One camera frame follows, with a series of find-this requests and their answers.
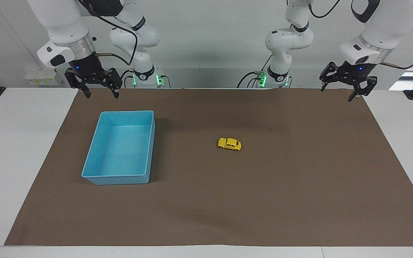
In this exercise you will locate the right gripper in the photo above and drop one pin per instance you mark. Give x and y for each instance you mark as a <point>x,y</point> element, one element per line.
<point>86,66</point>

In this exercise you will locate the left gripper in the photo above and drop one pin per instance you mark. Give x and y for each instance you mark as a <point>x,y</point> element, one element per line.
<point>360,71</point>

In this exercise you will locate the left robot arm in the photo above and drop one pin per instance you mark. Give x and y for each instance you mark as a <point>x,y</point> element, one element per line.
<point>389,28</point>

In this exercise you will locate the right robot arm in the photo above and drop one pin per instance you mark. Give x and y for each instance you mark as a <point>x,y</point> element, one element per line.
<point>63,21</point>

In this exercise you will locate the yellow toy beetle car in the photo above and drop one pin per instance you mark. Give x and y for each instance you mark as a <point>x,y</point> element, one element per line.
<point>229,143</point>

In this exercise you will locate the blue plastic bin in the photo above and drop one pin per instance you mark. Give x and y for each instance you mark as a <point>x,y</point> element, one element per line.
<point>120,150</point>

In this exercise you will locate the white wall socket box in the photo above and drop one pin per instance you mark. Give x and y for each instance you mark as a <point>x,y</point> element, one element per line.
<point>43,78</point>

